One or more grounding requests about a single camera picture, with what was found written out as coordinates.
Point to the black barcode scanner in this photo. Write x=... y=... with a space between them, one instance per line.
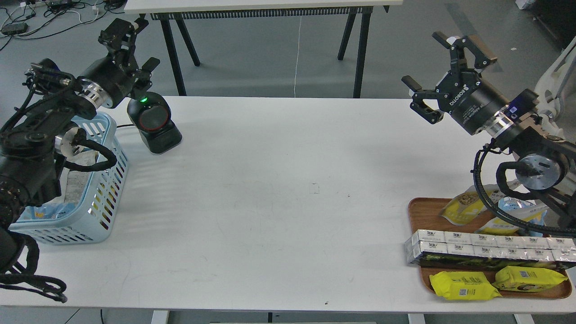
x=151 y=115

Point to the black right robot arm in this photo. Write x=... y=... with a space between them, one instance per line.
x=543 y=160

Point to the blue and yellow snack bag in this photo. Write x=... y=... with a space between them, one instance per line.
x=533 y=213

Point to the light blue plastic basket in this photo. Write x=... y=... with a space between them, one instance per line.
x=94 y=216

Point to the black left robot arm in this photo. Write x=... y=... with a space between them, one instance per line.
x=40 y=140

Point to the yellow snack pack right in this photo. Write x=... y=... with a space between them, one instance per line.
x=527 y=279

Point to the black legged background table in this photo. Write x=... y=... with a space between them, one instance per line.
x=166 y=11

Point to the white stand frame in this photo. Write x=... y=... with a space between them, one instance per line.
x=557 y=94

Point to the white snack bag in basket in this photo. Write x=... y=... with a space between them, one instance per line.
x=76 y=181

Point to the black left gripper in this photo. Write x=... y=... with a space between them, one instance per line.
x=107 y=81

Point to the yellow nut snack pouch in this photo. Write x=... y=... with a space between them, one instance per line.
x=463 y=208

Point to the silver boxed snack multipack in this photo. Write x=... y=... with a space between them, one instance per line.
x=459 y=250

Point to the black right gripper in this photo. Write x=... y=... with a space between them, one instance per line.
x=474 y=104

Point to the blue snack bag in basket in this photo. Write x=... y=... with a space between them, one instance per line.
x=49 y=211

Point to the yellow snack pack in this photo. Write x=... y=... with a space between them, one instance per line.
x=527 y=279
x=463 y=285

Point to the yellow snack pack left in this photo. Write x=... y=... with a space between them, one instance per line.
x=463 y=285

